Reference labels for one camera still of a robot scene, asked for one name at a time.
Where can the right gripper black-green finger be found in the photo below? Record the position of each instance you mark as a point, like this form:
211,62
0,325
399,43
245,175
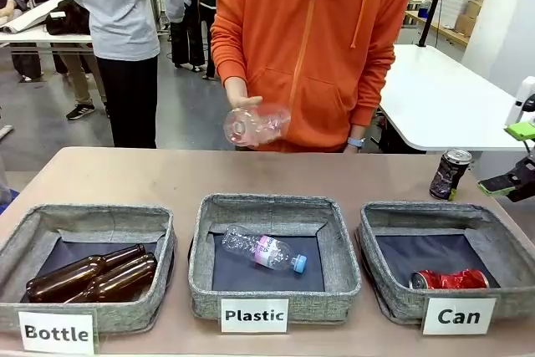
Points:
501,185
522,130

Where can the crushed red can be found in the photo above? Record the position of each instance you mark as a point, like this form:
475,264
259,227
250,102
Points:
451,279

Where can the clear unlabelled plastic bottle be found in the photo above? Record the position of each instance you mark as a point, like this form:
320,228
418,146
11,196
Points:
259,127

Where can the pink-label plastic bottle blue cap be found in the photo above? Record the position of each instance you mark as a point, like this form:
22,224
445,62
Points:
259,248

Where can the brown glass bottle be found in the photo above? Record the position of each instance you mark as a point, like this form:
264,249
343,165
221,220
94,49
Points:
62,279
121,279

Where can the dark printed drink can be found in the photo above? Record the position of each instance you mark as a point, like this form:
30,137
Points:
449,175

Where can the white Can label card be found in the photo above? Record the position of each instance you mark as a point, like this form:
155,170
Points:
459,316

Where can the grey fabric basket labelled Can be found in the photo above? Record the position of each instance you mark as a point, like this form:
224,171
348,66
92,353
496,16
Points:
397,298

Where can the grey fabric basket labelled Plastic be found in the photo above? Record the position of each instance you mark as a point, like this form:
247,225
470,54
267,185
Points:
267,210

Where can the grey fabric basket labelled Bottle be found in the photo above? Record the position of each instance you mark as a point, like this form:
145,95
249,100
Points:
163,256

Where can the person's right hand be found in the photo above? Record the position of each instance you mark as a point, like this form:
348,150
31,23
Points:
238,91

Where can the large white table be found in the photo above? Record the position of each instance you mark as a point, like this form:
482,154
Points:
439,93

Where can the stacked cardboard boxes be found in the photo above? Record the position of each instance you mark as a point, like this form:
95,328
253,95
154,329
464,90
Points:
470,14

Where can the wooden top bench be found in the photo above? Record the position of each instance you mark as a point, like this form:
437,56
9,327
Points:
439,29

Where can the light blue wristwatch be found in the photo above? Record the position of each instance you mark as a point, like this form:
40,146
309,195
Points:
356,142

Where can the black tripod pole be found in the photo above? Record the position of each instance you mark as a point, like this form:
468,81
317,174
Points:
434,1

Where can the person in orange hoodie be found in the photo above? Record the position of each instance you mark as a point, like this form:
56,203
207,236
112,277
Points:
317,47

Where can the white Plastic label card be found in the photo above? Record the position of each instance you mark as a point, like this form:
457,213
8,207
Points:
254,315

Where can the person in dark clothes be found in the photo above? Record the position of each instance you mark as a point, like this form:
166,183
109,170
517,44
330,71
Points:
194,18

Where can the person in grey sweatshirt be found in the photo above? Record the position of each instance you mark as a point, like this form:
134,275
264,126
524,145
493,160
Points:
121,10

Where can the person in khaki trousers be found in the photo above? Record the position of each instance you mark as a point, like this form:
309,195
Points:
85,81

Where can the black bag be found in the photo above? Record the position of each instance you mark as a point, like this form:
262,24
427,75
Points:
69,18

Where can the white Bottle label card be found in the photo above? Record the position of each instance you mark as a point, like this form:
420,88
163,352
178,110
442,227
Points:
56,332

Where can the white background workbench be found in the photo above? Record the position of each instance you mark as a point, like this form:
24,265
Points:
42,39

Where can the white paper roll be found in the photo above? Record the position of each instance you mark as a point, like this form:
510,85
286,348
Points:
29,18

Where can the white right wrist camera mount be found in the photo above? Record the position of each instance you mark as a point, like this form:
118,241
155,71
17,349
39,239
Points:
524,89

